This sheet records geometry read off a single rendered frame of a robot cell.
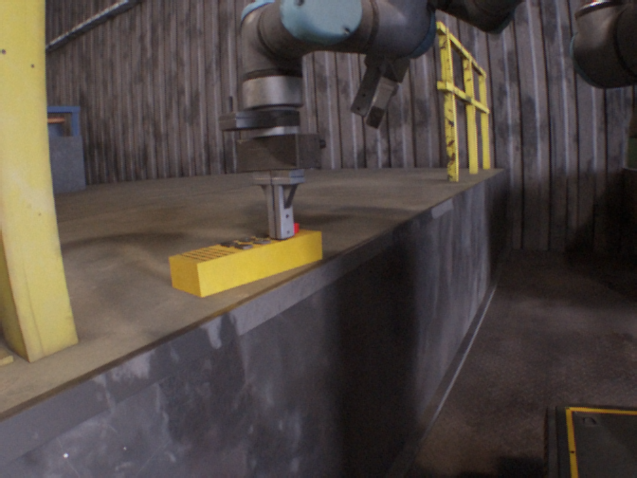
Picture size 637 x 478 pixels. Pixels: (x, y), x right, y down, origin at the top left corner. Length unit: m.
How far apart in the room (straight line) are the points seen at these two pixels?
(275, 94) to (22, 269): 0.40
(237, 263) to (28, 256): 0.29
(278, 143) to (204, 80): 4.88
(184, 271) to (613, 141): 3.70
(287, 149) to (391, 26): 0.22
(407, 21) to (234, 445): 0.61
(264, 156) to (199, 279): 0.20
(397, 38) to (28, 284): 0.53
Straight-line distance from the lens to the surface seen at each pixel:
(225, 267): 0.60
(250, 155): 0.67
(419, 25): 0.64
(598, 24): 0.96
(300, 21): 0.53
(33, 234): 0.45
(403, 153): 4.14
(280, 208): 0.65
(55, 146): 5.30
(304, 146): 0.62
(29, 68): 0.47
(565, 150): 3.93
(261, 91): 0.63
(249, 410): 0.60
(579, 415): 1.05
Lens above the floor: 0.88
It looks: 11 degrees down
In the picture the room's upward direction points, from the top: 3 degrees counter-clockwise
